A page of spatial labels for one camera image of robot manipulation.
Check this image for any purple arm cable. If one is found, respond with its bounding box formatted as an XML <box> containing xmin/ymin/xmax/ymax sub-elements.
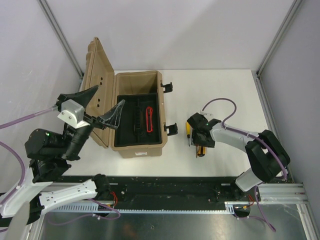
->
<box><xmin>201</xmin><ymin>97</ymin><xmax>288</xmax><ymax>233</ymax></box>
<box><xmin>0</xmin><ymin>106</ymin><xmax>122</xmax><ymax>232</ymax></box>

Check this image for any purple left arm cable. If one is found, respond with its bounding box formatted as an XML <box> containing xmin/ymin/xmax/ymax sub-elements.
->
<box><xmin>0</xmin><ymin>106</ymin><xmax>122</xmax><ymax>232</ymax></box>

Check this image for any tan plastic tool box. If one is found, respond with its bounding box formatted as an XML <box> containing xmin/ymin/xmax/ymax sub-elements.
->
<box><xmin>82</xmin><ymin>37</ymin><xmax>178</xmax><ymax>159</ymax></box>

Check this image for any yellow handled screwdriver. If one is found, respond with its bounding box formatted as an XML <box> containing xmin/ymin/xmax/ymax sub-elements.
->
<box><xmin>185</xmin><ymin>121</ymin><xmax>191</xmax><ymax>147</ymax></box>

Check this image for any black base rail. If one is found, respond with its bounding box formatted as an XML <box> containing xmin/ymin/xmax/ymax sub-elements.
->
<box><xmin>51</xmin><ymin>174</ymin><xmax>262</xmax><ymax>204</ymax></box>

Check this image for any yellow utility knife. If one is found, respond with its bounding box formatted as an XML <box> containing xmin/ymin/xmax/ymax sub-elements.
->
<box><xmin>196</xmin><ymin>145</ymin><xmax>207</xmax><ymax>158</ymax></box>

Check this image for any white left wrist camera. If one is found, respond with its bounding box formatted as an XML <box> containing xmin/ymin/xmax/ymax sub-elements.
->
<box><xmin>57</xmin><ymin>99</ymin><xmax>90</xmax><ymax>129</ymax></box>

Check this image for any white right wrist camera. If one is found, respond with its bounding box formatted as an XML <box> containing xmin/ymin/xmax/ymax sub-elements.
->
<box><xmin>200</xmin><ymin>110</ymin><xmax>213</xmax><ymax>117</ymax></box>

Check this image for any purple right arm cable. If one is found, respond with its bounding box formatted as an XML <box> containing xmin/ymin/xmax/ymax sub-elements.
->
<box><xmin>201</xmin><ymin>97</ymin><xmax>288</xmax><ymax>233</ymax></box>

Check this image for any aluminium frame rail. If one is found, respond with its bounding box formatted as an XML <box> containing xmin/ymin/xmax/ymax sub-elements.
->
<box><xmin>49</xmin><ymin>183</ymin><xmax>308</xmax><ymax>218</ymax></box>

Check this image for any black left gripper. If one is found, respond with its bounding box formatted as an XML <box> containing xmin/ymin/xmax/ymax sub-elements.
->
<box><xmin>61</xmin><ymin>84</ymin><xmax>126</xmax><ymax>160</ymax></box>

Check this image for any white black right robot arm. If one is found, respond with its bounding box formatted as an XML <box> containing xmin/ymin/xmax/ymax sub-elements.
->
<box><xmin>187</xmin><ymin>112</ymin><xmax>291</xmax><ymax>201</ymax></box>

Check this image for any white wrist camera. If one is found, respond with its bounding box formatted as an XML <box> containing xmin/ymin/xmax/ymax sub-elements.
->
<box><xmin>200</xmin><ymin>110</ymin><xmax>213</xmax><ymax>117</ymax></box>
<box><xmin>57</xmin><ymin>99</ymin><xmax>90</xmax><ymax>129</ymax></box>

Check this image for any black tool box tray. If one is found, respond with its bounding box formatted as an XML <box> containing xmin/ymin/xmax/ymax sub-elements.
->
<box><xmin>114</xmin><ymin>93</ymin><xmax>162</xmax><ymax>148</ymax></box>

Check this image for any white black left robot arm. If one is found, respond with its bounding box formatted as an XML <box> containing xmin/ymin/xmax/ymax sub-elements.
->
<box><xmin>0</xmin><ymin>85</ymin><xmax>125</xmax><ymax>232</ymax></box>

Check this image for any red black utility knife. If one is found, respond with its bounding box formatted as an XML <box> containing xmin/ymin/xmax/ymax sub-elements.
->
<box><xmin>145</xmin><ymin>106</ymin><xmax>153</xmax><ymax>134</ymax></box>

